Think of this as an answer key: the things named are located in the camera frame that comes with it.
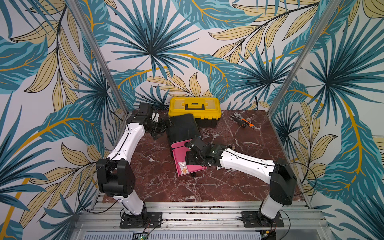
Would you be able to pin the clear snack bag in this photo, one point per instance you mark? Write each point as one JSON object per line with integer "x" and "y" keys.
{"x": 183, "y": 168}

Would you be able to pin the aluminium left corner post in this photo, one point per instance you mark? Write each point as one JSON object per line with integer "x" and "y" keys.
{"x": 81, "y": 19}

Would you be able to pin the aluminium front rail base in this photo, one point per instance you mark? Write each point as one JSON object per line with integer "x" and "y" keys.
{"x": 203, "y": 221}

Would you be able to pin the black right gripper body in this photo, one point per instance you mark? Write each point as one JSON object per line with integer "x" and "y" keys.
{"x": 195, "y": 146}

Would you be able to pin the aluminium right corner post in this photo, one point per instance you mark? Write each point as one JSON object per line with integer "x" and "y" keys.
{"x": 319, "y": 28}

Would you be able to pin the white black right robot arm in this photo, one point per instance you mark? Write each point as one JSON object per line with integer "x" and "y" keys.
{"x": 278, "y": 174}

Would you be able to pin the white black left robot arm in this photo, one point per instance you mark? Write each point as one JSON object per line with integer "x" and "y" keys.
{"x": 114, "y": 173}

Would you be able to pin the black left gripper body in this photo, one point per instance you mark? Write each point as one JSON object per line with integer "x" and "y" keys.
{"x": 156, "y": 127}

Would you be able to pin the orange black pliers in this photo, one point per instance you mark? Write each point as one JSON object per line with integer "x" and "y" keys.
{"x": 242, "y": 121}

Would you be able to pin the black drawer cabinet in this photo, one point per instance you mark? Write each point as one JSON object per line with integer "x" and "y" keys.
{"x": 182, "y": 128}

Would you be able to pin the yellow black toolbox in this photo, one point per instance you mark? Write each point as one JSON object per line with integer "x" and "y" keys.
{"x": 206, "y": 110}

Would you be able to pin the aluminium corner post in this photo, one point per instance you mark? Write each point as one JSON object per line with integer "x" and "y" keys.
{"x": 319, "y": 28}
{"x": 81, "y": 19}

